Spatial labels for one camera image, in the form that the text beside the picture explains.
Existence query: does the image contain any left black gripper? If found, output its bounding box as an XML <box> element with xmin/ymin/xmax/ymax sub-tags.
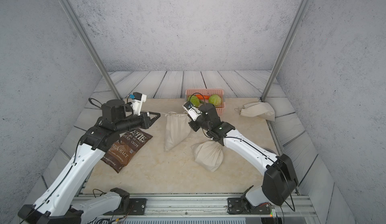
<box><xmin>114</xmin><ymin>110</ymin><xmax>160</xmax><ymax>136</ymax></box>

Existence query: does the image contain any beige cloth bag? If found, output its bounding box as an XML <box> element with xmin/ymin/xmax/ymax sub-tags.
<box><xmin>235</xmin><ymin>102</ymin><xmax>275</xmax><ymax>122</ymax></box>
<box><xmin>192</xmin><ymin>141</ymin><xmax>224</xmax><ymax>172</ymax></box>
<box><xmin>146</xmin><ymin>111</ymin><xmax>191</xmax><ymax>152</ymax></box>

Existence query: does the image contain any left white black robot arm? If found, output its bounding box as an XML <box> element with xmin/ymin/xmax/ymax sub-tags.
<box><xmin>18</xmin><ymin>99</ymin><xmax>161</xmax><ymax>224</ymax></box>

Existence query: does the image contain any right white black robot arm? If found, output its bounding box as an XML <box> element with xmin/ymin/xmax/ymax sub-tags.
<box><xmin>183</xmin><ymin>101</ymin><xmax>299</xmax><ymax>213</ymax></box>

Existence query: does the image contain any brown chips bag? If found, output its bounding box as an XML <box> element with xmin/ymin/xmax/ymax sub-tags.
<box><xmin>101</xmin><ymin>129</ymin><xmax>153</xmax><ymax>173</ymax></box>

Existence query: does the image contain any pink plastic basket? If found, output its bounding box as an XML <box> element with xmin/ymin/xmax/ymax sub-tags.
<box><xmin>186</xmin><ymin>88</ymin><xmax>225</xmax><ymax>115</ymax></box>

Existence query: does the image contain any left green cabbage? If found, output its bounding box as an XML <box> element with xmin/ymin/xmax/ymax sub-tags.
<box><xmin>187</xmin><ymin>95</ymin><xmax>201</xmax><ymax>107</ymax></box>

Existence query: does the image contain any green cabbage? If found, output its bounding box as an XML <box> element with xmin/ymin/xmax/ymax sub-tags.
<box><xmin>187</xmin><ymin>95</ymin><xmax>201</xmax><ymax>107</ymax></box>
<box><xmin>208</xmin><ymin>94</ymin><xmax>223</xmax><ymax>107</ymax></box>

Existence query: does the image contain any orange carrot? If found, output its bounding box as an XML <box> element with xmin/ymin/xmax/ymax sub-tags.
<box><xmin>196</xmin><ymin>94</ymin><xmax>210</xmax><ymax>100</ymax></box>

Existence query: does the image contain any right green cabbage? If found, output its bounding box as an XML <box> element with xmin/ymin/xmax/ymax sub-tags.
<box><xmin>208</xmin><ymin>94</ymin><xmax>223</xmax><ymax>107</ymax></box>

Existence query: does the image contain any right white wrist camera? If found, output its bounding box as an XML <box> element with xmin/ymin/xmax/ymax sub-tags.
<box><xmin>183</xmin><ymin>101</ymin><xmax>202</xmax><ymax>121</ymax></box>

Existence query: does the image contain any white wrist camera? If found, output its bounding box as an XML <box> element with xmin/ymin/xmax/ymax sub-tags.
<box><xmin>128</xmin><ymin>92</ymin><xmax>147</xmax><ymax>116</ymax></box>
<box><xmin>183</xmin><ymin>101</ymin><xmax>202</xmax><ymax>121</ymax></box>

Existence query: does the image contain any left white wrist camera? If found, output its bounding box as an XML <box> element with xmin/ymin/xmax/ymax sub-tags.
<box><xmin>128</xmin><ymin>92</ymin><xmax>147</xmax><ymax>116</ymax></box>

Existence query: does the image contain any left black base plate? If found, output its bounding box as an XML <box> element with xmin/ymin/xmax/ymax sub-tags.
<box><xmin>123</xmin><ymin>198</ymin><xmax>147</xmax><ymax>216</ymax></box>

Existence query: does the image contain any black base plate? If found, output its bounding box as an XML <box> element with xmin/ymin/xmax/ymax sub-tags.
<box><xmin>227</xmin><ymin>197</ymin><xmax>271</xmax><ymax>215</ymax></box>
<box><xmin>123</xmin><ymin>198</ymin><xmax>147</xmax><ymax>216</ymax></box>

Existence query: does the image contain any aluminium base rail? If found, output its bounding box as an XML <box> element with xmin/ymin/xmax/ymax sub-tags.
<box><xmin>88</xmin><ymin>193</ymin><xmax>320</xmax><ymax>224</ymax></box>

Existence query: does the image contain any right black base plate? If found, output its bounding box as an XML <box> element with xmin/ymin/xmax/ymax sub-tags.
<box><xmin>227</xmin><ymin>197</ymin><xmax>271</xmax><ymax>215</ymax></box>

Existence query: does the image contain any left aluminium frame post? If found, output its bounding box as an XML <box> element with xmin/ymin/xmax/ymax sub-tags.
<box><xmin>58</xmin><ymin>0</ymin><xmax>122</xmax><ymax>99</ymax></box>

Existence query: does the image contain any aluminium frame post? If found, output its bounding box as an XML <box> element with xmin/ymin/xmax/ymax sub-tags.
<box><xmin>58</xmin><ymin>0</ymin><xmax>122</xmax><ymax>99</ymax></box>
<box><xmin>260</xmin><ymin>0</ymin><xmax>311</xmax><ymax>102</ymax></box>

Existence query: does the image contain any right aluminium frame post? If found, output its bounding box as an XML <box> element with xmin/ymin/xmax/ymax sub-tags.
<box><xmin>260</xmin><ymin>0</ymin><xmax>311</xmax><ymax>102</ymax></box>

